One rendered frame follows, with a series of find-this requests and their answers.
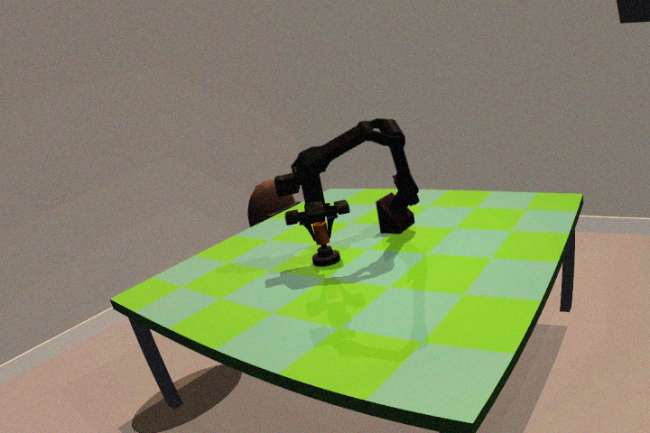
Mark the orange knob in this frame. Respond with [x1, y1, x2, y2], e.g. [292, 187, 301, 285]
[312, 221, 330, 245]

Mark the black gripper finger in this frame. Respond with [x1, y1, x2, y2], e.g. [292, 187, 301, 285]
[327, 215, 338, 238]
[299, 221, 316, 242]

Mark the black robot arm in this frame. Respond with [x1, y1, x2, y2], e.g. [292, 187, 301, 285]
[274, 118, 419, 224]

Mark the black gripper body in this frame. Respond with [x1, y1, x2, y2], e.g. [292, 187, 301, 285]
[285, 188, 350, 226]

